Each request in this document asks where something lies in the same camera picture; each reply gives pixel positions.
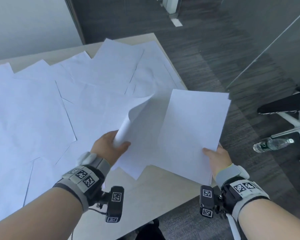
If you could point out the person's left hand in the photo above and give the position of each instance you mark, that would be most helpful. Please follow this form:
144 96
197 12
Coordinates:
103 147

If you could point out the person's right hand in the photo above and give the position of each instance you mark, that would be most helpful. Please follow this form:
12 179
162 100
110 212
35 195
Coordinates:
220 159

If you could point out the single white paper sheet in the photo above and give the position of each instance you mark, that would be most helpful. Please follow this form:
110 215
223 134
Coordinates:
126 122

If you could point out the stack of white sheets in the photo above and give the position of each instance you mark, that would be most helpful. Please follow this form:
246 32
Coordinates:
192 132

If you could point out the person's black trousers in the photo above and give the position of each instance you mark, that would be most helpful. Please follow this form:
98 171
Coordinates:
150 232

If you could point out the clear plastic water bottle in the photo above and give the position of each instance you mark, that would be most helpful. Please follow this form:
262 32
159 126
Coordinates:
272 144

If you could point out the light wooden table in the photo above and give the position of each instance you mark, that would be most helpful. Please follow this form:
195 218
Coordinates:
145 197

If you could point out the white chair leg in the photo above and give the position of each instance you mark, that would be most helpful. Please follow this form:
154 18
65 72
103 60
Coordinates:
233 227

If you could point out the white pillar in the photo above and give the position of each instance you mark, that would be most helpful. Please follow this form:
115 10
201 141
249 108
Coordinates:
171 6

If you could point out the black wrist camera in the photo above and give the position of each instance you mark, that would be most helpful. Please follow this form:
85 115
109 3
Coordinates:
206 201
115 204

